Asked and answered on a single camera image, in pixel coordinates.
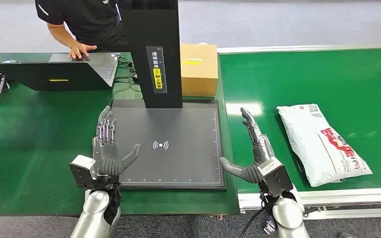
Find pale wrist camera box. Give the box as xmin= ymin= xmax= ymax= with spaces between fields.
xmin=68 ymin=155 xmax=98 ymax=190
xmin=257 ymin=157 xmax=294 ymax=198

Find black cables on table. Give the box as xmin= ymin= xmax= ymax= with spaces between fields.
xmin=112 ymin=55 xmax=144 ymax=100

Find person's right hand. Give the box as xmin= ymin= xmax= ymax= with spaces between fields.
xmin=68 ymin=41 xmax=98 ymax=61

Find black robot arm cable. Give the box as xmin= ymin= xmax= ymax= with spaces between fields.
xmin=239 ymin=193 xmax=271 ymax=238

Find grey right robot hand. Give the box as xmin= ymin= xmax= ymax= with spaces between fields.
xmin=219 ymin=108 xmax=275 ymax=184

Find brown cardboard box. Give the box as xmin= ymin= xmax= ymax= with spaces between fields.
xmin=180 ymin=43 xmax=219 ymax=98

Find green conveyor belt aluminium frame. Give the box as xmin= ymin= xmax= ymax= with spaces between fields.
xmin=216 ymin=43 xmax=381 ymax=221

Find white plastic package red print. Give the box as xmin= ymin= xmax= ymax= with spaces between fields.
xmin=276 ymin=104 xmax=374 ymax=187

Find person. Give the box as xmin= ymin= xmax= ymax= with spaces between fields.
xmin=35 ymin=0 xmax=129 ymax=61

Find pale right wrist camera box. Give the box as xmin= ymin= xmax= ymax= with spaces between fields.
xmin=257 ymin=157 xmax=294 ymax=198

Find black weighing device with column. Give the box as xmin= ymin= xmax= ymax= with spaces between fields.
xmin=110 ymin=0 xmax=227 ymax=191

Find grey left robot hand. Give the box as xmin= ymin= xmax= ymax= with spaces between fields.
xmin=92 ymin=106 xmax=142 ymax=177

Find black laptop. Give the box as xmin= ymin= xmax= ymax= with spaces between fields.
xmin=0 ymin=52 xmax=122 ymax=92

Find silver metal connector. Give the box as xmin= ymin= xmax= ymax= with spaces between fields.
xmin=264 ymin=220 xmax=277 ymax=236

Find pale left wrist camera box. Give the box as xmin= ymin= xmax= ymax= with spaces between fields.
xmin=68 ymin=155 xmax=98 ymax=190

